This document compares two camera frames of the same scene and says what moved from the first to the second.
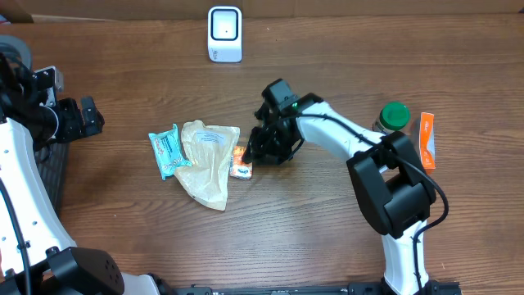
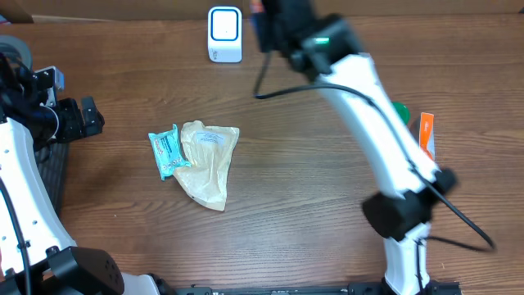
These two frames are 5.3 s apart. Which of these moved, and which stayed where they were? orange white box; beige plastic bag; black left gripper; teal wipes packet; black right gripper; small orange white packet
Moved: small orange white packet; black right gripper
Stayed: beige plastic bag; black left gripper; orange white box; teal wipes packet
